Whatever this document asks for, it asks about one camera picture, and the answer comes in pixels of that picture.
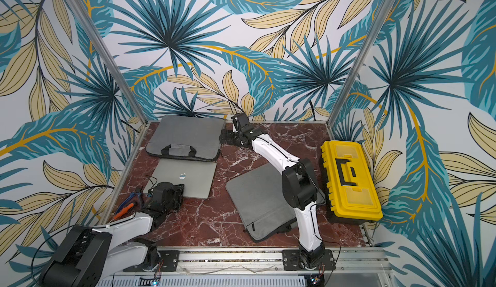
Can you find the silver apple laptop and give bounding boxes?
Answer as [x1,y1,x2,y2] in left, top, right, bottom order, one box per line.
[143,159,217,199]

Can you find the grey zippered laptop bag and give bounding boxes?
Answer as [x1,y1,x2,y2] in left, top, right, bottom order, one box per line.
[146,116,225,162]

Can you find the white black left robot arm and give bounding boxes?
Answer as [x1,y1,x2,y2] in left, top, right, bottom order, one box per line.
[36,182,185,286]

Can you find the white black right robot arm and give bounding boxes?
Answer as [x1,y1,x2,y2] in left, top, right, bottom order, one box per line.
[226,112,325,269]

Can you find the orange blue hand tool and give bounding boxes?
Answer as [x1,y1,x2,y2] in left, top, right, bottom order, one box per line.
[111,203,135,222]

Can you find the yellow black toolbox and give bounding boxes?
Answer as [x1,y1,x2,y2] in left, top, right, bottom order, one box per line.
[321,140,383,225]

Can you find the blue handled pliers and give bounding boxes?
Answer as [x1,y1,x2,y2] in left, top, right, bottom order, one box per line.
[116,187,144,212]

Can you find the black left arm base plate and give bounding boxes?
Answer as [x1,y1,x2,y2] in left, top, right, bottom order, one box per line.
[123,250,180,273]

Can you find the aluminium front rail frame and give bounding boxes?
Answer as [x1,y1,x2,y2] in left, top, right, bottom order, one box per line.
[57,246,396,287]

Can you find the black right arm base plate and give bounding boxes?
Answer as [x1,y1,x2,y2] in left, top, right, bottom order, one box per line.
[282,250,336,271]

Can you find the aluminium corner post right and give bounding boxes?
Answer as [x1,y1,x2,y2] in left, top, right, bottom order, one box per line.
[327,0,395,132]

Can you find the aluminium corner post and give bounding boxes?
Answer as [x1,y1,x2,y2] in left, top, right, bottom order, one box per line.
[327,0,395,132]
[65,0,148,125]

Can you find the aluminium corner post left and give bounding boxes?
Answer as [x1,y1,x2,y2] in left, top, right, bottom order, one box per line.
[65,0,148,125]

